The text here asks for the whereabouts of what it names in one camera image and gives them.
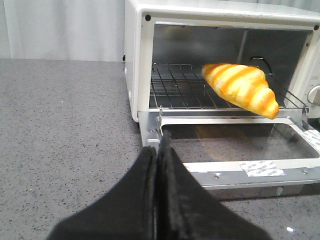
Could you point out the golden croissant bread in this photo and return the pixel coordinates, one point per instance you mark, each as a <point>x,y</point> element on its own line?
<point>244,86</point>

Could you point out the white Toshiba toaster oven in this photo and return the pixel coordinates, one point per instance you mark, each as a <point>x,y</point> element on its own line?
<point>215,31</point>

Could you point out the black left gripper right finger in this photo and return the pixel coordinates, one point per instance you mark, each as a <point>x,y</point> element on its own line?
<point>186,211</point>

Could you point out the metal wire oven rack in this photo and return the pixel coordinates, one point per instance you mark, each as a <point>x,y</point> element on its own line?
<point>182,88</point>

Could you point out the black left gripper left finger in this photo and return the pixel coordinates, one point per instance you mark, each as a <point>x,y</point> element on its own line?
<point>126,212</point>

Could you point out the lower oven timer knob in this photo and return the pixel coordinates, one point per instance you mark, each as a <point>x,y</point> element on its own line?
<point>313,96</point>

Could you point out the glass oven door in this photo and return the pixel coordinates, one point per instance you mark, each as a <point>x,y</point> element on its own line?
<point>237,155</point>

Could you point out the white curtain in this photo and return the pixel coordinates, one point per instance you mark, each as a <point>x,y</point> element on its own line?
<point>87,30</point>

